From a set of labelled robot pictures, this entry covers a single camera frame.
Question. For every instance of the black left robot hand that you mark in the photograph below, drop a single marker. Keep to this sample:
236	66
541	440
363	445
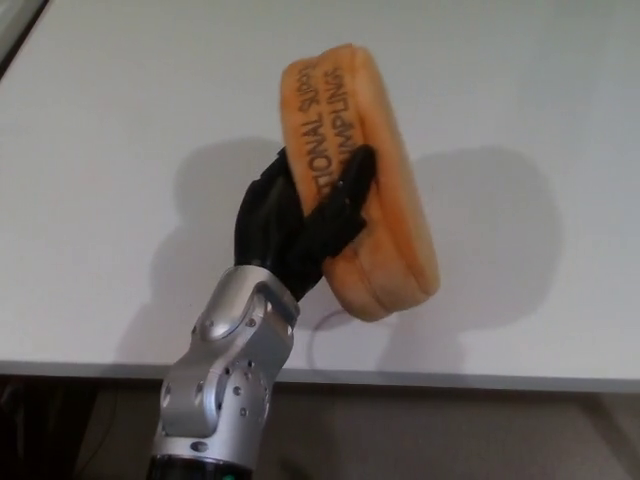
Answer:
270	230

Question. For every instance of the orange plush round plate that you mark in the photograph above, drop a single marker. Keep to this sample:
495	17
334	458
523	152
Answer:
385	175

